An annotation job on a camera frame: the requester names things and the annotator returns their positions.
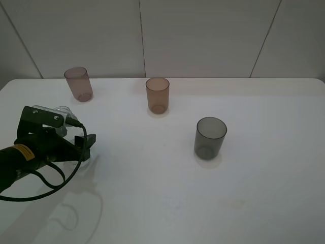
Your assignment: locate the translucent purple plastic cup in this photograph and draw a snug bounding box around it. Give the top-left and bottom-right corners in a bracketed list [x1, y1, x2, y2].
[64, 67, 93, 102]

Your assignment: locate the translucent grey plastic cup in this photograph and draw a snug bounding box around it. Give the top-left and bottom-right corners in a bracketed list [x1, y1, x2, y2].
[194, 117, 228, 161]

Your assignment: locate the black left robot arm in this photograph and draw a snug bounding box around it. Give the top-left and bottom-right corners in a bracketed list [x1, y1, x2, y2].
[1, 127, 96, 192]

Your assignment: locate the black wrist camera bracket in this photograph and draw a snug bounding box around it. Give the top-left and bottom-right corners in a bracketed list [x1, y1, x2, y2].
[17, 106, 65, 138]

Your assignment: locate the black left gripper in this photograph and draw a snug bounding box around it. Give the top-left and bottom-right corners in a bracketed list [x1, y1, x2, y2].
[13, 124, 96, 164]

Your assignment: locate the black camera cable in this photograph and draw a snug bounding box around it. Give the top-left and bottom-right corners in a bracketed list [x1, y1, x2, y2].
[0, 118, 88, 202]

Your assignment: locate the translucent orange plastic cup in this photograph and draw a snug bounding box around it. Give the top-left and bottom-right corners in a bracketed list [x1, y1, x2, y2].
[145, 77, 170, 114]

